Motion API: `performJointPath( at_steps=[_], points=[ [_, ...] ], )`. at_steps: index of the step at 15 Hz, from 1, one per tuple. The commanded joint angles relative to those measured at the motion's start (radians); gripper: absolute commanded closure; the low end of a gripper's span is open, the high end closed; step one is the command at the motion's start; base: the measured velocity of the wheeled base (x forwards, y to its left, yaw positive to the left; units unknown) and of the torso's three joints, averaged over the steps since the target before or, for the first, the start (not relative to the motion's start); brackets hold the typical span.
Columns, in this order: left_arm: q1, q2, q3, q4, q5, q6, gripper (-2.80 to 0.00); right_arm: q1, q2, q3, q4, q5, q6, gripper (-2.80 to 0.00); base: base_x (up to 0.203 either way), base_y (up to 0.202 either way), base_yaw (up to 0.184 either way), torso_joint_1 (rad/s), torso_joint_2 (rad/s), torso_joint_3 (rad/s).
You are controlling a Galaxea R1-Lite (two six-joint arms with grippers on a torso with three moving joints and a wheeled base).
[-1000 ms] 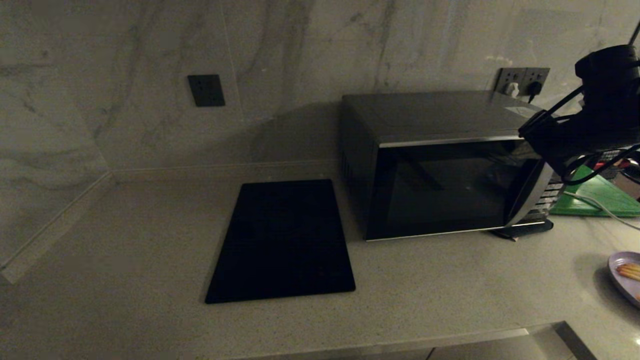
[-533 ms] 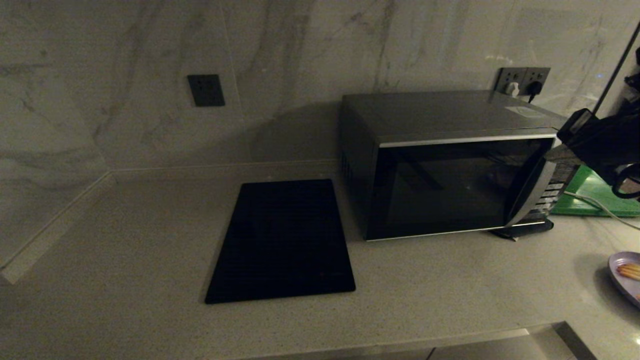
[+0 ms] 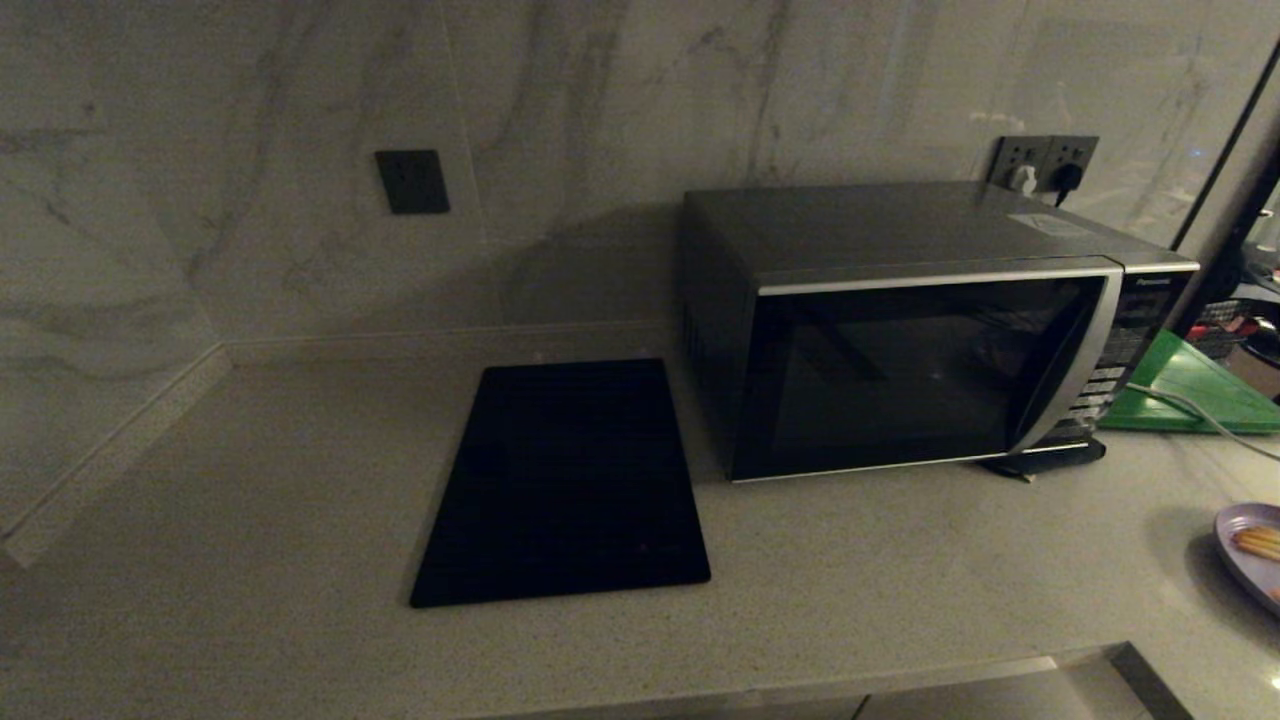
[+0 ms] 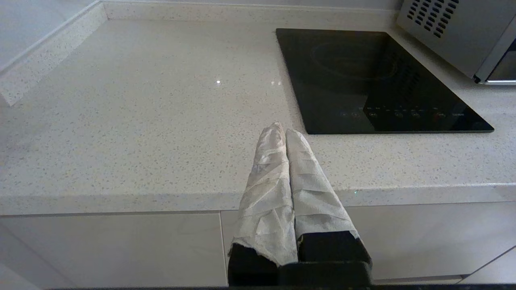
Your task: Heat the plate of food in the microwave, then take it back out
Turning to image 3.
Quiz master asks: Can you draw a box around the black induction cooktop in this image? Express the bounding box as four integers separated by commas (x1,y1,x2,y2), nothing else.
409,359,713,609

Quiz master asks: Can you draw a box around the silver microwave oven body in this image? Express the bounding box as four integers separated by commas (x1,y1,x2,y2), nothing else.
683,182,1201,483

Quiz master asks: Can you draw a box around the dark grey wall socket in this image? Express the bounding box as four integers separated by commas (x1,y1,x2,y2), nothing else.
376,150,451,215

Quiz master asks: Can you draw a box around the silver black microwave oven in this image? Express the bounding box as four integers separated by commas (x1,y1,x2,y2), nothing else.
730,266,1125,483

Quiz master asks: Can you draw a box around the dark rectangular pad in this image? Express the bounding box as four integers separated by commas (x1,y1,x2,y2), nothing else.
985,438,1109,483

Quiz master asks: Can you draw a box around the green cutting board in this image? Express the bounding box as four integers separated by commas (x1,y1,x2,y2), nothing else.
1103,330,1280,435

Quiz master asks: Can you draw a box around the purple plate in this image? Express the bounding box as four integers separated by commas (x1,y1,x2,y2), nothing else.
1214,502,1280,616

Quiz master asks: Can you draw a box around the white cable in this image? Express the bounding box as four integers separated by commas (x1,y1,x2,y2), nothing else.
1130,383,1280,463

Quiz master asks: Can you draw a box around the light grey wall socket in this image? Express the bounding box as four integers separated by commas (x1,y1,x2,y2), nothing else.
990,136,1053,191
1043,135,1100,193

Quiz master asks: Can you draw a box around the black window frame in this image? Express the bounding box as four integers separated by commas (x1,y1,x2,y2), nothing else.
1168,40,1280,336

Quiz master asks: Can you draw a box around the black wire basket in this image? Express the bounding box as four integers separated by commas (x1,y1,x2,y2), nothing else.
1190,298,1280,361

